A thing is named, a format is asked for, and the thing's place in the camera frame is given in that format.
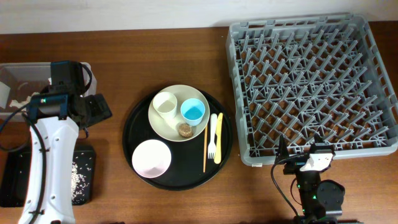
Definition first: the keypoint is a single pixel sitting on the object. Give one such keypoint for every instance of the white plastic fork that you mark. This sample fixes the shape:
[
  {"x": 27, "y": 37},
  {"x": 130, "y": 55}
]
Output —
[{"x": 212, "y": 145}]

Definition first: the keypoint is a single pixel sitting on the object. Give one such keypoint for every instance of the round black serving tray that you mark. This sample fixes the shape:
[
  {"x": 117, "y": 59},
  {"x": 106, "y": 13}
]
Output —
[{"x": 186, "y": 168}]

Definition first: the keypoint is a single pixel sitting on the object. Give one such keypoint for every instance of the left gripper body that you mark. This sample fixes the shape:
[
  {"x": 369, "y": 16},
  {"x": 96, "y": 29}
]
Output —
[{"x": 97, "y": 108}]

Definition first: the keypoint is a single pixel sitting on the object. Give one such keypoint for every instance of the rice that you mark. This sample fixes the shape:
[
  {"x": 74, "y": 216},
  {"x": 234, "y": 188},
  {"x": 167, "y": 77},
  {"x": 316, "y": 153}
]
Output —
[{"x": 83, "y": 167}]

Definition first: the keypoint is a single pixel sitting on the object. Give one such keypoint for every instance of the yellow plastic knife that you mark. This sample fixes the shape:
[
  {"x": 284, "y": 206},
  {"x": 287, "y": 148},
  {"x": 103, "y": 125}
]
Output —
[{"x": 217, "y": 158}]

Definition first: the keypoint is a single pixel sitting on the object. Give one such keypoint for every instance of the wooden chopstick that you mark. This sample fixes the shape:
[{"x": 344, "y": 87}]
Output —
[{"x": 205, "y": 148}]

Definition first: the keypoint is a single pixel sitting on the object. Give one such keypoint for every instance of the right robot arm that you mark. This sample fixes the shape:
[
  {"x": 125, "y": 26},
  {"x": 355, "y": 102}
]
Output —
[{"x": 321, "y": 200}]

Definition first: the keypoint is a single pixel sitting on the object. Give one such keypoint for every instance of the clear plastic bin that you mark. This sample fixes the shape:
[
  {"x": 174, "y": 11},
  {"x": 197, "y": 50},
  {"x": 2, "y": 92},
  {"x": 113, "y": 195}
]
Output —
[{"x": 24, "y": 79}]

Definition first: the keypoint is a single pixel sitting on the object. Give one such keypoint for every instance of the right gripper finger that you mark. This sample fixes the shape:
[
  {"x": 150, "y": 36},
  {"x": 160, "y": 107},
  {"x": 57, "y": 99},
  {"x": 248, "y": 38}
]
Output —
[
  {"x": 318, "y": 139},
  {"x": 282, "y": 152}
]

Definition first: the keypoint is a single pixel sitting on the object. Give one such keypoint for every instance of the black rectangular tray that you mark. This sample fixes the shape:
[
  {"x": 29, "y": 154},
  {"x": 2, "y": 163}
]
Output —
[{"x": 16, "y": 176}]

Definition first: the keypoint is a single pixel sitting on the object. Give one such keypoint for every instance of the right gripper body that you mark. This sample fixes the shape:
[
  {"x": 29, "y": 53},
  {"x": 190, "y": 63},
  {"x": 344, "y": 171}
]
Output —
[{"x": 298, "y": 168}]

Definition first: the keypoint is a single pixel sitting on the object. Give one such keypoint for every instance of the pink bowl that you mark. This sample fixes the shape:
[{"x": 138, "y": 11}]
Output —
[{"x": 151, "y": 158}]

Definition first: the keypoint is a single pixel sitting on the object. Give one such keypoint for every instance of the grey dishwasher rack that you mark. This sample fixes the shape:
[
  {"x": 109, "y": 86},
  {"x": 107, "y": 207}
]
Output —
[{"x": 300, "y": 77}]

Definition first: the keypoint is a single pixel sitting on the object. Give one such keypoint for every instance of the beige plate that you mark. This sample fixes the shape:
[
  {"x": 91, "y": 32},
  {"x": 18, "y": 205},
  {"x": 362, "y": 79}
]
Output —
[{"x": 168, "y": 128}]

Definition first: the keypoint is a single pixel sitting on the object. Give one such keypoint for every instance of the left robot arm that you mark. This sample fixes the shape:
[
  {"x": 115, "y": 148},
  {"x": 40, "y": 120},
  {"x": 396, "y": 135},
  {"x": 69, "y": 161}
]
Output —
[{"x": 55, "y": 117}]

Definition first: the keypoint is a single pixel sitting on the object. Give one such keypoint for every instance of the blue cup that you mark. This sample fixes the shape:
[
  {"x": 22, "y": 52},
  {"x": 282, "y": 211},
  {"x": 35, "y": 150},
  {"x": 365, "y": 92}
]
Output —
[{"x": 192, "y": 111}]

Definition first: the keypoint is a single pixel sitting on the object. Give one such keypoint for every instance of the white cup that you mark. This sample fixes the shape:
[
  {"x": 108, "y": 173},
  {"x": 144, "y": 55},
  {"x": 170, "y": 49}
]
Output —
[{"x": 165, "y": 104}]

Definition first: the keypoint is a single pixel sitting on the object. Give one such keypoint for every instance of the white label on bin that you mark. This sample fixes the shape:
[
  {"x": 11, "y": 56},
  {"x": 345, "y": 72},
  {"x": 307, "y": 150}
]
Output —
[{"x": 4, "y": 95}]

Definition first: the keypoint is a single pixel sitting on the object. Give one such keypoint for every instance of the brown cookie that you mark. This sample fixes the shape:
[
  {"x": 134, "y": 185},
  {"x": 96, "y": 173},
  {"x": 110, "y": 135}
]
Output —
[{"x": 185, "y": 130}]

